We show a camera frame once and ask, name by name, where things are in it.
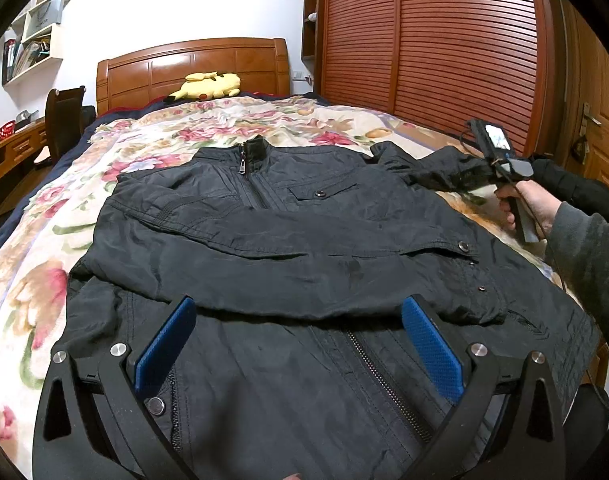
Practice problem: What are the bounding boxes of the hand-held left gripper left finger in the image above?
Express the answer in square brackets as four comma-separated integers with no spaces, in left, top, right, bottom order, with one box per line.
[32,295,200,480]

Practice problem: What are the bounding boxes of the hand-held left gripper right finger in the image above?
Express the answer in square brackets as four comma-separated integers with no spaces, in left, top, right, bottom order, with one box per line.
[401,294,567,480]

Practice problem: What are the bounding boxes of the black zip jacket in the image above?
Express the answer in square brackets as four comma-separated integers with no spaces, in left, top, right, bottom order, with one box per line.
[49,135,602,480]

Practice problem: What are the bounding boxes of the person's right forearm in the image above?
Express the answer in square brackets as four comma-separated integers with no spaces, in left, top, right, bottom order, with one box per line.
[544,200,609,401]

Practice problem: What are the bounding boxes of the person's right hand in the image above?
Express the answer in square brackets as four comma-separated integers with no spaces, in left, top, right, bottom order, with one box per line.
[494,179,565,237]

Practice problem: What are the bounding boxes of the black padded garment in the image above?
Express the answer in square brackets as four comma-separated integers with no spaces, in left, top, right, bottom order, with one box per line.
[528,157,609,228]

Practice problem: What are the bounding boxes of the wooden door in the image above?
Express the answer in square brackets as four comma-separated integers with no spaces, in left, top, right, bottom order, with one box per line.
[549,0,609,201]

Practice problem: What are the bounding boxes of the wooden slatted wardrobe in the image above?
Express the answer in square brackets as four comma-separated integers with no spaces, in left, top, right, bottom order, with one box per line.
[302,0,560,161]

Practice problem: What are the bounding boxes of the navy bed sheet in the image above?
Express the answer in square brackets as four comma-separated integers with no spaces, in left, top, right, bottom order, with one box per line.
[0,105,150,271]

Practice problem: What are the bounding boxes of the floral blanket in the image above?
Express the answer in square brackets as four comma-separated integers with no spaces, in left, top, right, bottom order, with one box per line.
[0,95,600,461]

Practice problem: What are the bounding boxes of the wooden desk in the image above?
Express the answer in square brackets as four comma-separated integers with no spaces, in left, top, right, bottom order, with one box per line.
[0,116,49,193]

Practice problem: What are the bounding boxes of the dark wooden chair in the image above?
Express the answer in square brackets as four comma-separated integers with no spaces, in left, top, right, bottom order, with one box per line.
[34,86,98,167]

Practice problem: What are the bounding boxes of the yellow plush toy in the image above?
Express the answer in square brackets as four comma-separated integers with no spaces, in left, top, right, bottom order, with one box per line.
[165,71,242,104]

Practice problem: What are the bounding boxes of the grey paper bag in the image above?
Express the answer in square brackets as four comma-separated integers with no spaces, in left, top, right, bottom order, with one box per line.
[24,0,65,37]

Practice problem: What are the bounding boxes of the metal door handle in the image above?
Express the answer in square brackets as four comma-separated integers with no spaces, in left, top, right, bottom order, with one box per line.
[581,102,603,136]

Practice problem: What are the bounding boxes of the wooden bed frame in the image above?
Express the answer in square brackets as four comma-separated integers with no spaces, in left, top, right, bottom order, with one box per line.
[95,37,609,396]

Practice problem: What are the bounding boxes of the white wall shelf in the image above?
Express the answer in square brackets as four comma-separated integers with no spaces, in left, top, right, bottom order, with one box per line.
[2,0,74,87]

